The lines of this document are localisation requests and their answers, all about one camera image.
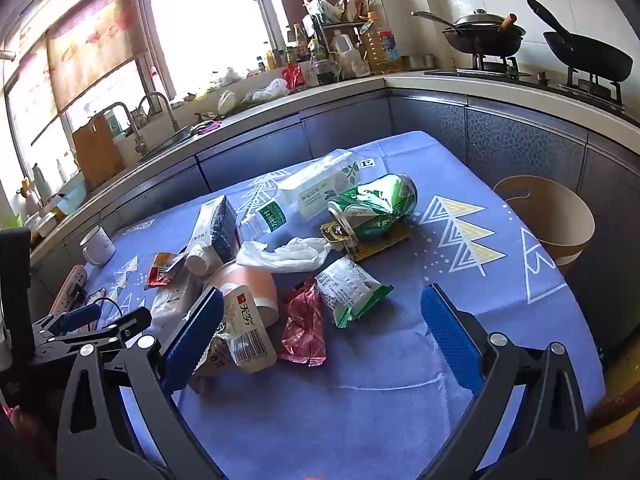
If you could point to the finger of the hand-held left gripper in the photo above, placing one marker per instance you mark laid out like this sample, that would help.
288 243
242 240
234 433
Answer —
80 314
127 321

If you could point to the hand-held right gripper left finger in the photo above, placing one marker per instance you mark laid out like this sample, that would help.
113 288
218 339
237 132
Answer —
196 340

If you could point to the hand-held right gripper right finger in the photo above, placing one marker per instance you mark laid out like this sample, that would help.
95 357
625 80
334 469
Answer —
450 340

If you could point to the beige wrapper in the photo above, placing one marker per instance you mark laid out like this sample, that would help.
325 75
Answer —
215 360

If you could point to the clear plastic wrapper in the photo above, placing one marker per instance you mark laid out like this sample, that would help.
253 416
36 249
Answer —
175 300

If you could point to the white packet with red label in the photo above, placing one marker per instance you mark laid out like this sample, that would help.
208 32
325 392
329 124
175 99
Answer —
250 335

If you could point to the red yellow sachet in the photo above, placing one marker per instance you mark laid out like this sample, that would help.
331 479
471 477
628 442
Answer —
160 272

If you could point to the pink paper cup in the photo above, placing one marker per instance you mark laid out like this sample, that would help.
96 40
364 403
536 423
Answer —
245 277

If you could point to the small white bottle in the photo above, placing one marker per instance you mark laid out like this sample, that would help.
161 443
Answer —
200 260

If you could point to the red wrapper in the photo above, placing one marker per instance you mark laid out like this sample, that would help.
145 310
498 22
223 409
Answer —
302 325

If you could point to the dark blue carton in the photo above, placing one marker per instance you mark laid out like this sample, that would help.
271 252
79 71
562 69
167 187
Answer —
220 230

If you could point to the yellow wrapper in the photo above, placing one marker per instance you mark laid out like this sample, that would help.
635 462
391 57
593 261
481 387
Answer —
382 247

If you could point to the green snack packet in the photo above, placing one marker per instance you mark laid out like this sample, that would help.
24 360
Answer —
345 287

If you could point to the white tissue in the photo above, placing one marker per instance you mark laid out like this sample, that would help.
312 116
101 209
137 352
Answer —
290 255

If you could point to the clear bottle with green label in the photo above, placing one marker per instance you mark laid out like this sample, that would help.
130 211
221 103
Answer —
272 217

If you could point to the beige plastic bin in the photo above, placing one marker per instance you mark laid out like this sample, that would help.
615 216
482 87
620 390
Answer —
550 220

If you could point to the crushed green can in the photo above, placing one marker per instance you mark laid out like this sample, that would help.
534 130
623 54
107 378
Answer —
380 200

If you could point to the white tissue pack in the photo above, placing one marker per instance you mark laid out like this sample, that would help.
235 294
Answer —
320 185

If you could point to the smartphone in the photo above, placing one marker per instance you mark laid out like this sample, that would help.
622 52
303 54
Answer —
96 295

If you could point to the white mug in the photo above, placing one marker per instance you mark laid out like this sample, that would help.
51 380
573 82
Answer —
97 247

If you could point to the blue patterned tablecloth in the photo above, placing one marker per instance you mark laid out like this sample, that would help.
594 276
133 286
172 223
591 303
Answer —
350 410

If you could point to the wooden cutting board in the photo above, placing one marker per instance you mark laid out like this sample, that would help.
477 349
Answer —
97 155

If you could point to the steel sink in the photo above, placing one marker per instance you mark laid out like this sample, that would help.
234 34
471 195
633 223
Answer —
167 142

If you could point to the steel faucet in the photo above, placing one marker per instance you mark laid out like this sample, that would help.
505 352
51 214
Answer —
135 132
167 105

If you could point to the purple and green cloth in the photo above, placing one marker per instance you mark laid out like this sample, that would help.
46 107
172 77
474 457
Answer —
207 127

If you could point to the patterned roller blind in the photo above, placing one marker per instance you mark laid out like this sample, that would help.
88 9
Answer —
95 50

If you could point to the white plastic bag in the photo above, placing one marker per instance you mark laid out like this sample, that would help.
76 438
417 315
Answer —
267 91

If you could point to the gas stove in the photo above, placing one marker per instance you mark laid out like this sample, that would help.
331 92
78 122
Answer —
525 77

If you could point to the large yellow oil bottle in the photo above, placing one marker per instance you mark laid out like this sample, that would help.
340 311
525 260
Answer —
382 47

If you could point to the white plastic jug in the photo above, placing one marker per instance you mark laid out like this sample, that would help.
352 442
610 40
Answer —
346 55

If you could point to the row of condiment bottles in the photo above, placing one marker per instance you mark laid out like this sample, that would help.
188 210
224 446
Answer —
287 50

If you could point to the black wok with lid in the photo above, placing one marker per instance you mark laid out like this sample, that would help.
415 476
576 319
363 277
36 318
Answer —
485 35

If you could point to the black rack with bags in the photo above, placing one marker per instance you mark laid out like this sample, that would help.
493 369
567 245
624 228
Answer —
340 10

